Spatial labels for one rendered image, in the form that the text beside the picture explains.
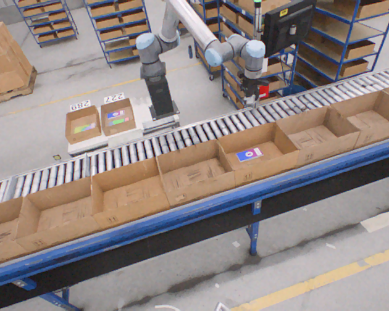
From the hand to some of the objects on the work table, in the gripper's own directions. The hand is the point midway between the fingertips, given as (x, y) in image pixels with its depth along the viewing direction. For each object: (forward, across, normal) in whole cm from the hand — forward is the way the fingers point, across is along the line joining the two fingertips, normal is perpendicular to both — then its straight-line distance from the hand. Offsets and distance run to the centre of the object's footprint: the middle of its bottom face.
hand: (252, 102), depth 151 cm
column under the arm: (+57, -85, -41) cm, 110 cm away
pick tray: (+59, -98, -115) cm, 162 cm away
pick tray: (+58, -92, -83) cm, 136 cm away
